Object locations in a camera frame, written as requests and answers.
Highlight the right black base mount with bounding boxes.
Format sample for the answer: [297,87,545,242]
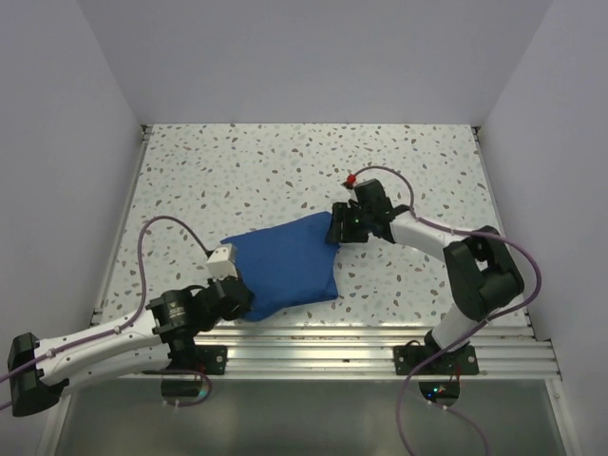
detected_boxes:
[392,341,480,376]

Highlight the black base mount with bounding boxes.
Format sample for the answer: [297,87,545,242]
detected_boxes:
[392,341,480,376]
[143,345,228,376]

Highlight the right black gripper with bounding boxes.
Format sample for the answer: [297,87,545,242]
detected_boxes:
[325,201,372,243]

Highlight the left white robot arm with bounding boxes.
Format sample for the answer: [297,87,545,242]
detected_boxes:
[1,276,254,417]

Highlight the aluminium frame rail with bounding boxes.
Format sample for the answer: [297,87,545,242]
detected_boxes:
[64,322,561,381]

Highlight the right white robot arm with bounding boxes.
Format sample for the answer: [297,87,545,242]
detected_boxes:
[326,175,524,373]

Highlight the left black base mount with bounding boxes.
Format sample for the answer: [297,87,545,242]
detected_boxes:
[143,345,228,376]

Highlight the blue surgical drape cloth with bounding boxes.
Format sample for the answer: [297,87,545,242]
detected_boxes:
[221,212,339,322]

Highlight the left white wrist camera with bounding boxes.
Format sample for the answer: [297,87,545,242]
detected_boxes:
[205,243,239,280]

